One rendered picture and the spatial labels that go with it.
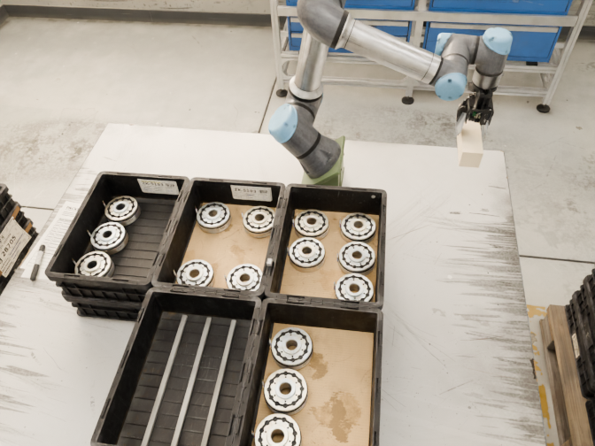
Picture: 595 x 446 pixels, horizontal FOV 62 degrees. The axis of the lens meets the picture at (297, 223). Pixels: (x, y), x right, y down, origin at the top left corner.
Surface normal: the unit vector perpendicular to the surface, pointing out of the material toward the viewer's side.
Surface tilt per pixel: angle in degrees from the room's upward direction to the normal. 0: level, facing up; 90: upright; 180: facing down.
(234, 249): 0
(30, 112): 0
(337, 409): 0
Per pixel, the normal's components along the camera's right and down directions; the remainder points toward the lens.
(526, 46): -0.16, 0.76
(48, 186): -0.05, -0.64
